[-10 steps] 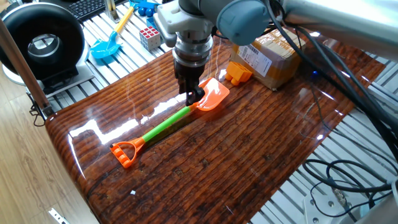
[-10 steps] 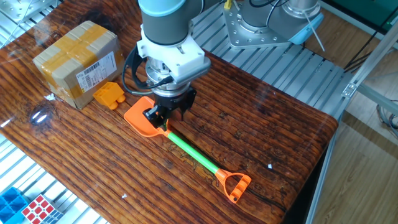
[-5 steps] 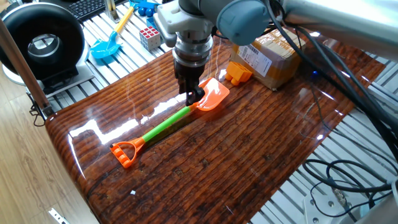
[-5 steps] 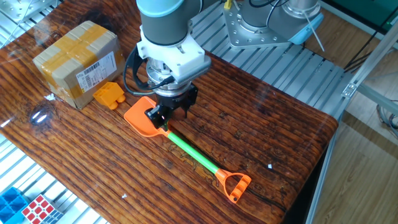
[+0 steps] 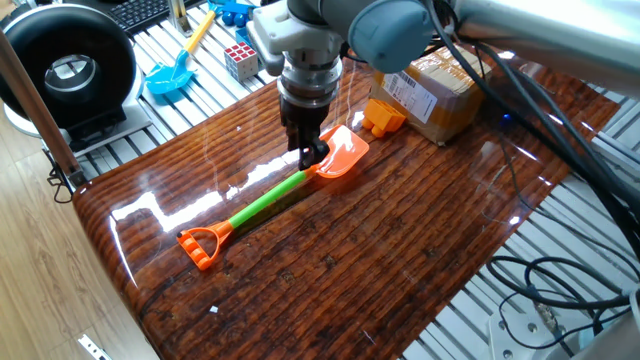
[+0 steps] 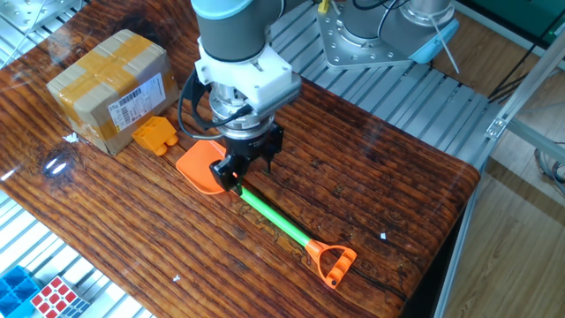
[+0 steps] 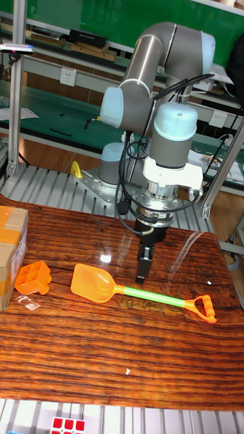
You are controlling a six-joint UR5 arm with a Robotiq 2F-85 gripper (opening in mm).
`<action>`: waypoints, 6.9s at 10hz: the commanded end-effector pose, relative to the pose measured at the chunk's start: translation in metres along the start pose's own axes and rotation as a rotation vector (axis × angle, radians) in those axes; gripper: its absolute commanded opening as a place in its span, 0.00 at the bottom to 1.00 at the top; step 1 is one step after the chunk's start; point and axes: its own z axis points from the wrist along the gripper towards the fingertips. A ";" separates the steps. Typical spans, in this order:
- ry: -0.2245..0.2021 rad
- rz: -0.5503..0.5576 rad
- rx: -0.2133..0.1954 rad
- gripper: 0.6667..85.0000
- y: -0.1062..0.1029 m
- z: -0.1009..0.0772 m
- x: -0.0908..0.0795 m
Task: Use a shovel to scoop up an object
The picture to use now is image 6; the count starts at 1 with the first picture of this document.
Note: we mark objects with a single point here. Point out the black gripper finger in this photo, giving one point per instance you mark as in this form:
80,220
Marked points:
276,143
225,174

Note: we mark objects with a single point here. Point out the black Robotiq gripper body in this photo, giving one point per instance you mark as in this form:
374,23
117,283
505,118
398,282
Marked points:
247,149

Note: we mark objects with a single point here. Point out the orange toy building block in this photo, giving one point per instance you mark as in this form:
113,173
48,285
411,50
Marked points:
152,132

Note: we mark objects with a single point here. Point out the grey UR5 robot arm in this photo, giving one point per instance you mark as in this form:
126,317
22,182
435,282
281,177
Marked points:
234,35

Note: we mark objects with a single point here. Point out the wood grain table mat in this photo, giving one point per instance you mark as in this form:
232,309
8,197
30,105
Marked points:
353,168

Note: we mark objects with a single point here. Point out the aluminium robot mounting plate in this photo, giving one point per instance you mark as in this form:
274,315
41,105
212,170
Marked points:
340,48

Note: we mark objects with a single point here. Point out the yellow plastic clip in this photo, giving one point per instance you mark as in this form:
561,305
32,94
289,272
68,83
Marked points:
323,6

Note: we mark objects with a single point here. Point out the taped cardboard box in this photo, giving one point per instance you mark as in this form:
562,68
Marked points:
101,79

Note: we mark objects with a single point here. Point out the Rubik's cube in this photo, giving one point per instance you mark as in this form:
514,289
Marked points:
55,296

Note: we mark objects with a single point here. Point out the perforated aluminium plate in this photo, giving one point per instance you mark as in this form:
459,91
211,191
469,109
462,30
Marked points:
26,11

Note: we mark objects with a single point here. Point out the aluminium frame post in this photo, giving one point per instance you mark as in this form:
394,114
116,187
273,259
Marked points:
529,84

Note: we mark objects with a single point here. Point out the aluminium frame rail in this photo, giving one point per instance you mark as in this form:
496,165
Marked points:
538,139

